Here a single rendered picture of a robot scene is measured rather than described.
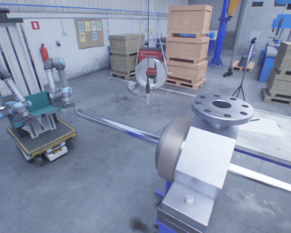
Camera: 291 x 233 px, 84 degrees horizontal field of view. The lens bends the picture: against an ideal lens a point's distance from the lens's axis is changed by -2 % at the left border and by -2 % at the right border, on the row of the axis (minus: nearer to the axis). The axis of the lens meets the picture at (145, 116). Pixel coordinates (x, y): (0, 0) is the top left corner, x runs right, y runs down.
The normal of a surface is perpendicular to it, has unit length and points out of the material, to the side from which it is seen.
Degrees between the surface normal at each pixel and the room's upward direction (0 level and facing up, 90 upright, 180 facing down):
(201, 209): 0
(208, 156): 45
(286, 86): 90
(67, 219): 0
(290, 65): 90
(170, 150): 55
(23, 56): 90
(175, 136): 31
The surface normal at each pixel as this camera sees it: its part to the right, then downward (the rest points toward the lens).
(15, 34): 0.77, 0.32
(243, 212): 0.00, -0.87
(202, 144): -0.37, -0.31
